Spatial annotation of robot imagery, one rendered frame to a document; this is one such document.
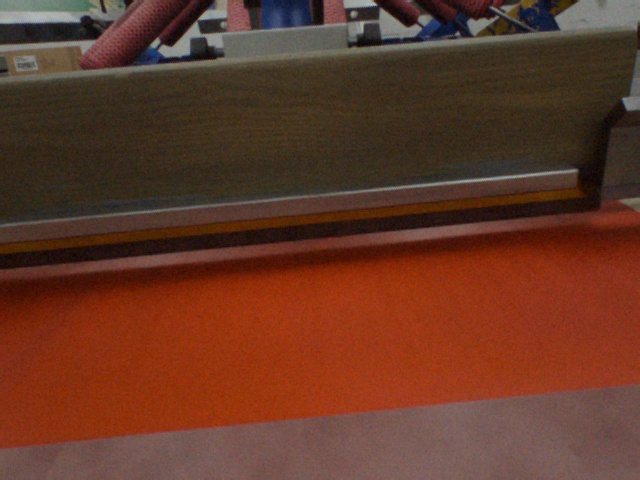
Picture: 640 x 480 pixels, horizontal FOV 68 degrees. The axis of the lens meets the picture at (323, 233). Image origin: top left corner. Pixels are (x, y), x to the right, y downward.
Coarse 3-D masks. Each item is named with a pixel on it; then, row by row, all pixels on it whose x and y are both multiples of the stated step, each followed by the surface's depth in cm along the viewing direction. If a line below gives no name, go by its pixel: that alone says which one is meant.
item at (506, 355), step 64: (320, 256) 26; (384, 256) 26; (448, 256) 25; (512, 256) 24; (576, 256) 24; (320, 320) 20; (384, 320) 20; (448, 320) 20; (512, 320) 19; (576, 320) 19; (320, 384) 17; (384, 384) 16; (448, 384) 16; (512, 384) 16; (576, 384) 16; (320, 448) 14; (384, 448) 14; (448, 448) 14; (512, 448) 13; (576, 448) 13
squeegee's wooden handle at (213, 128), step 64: (192, 64) 22; (256, 64) 22; (320, 64) 22; (384, 64) 23; (448, 64) 23; (512, 64) 23; (576, 64) 23; (0, 128) 22; (64, 128) 23; (128, 128) 23; (192, 128) 23; (256, 128) 23; (320, 128) 23; (384, 128) 24; (448, 128) 24; (512, 128) 24; (576, 128) 24; (0, 192) 24; (64, 192) 24; (128, 192) 24; (192, 192) 24; (256, 192) 24
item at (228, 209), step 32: (288, 192) 24; (320, 192) 24; (352, 192) 24; (384, 192) 24; (416, 192) 24; (448, 192) 24; (480, 192) 24; (512, 192) 24; (0, 224) 23; (32, 224) 23; (64, 224) 23; (96, 224) 23; (128, 224) 23; (160, 224) 23; (192, 224) 24
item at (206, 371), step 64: (192, 256) 28; (256, 256) 27; (0, 320) 22; (64, 320) 22; (128, 320) 21; (192, 320) 21; (256, 320) 21; (0, 384) 18; (64, 384) 18; (128, 384) 17; (192, 384) 17; (256, 384) 17; (0, 448) 15; (64, 448) 15; (128, 448) 14; (192, 448) 14; (256, 448) 14
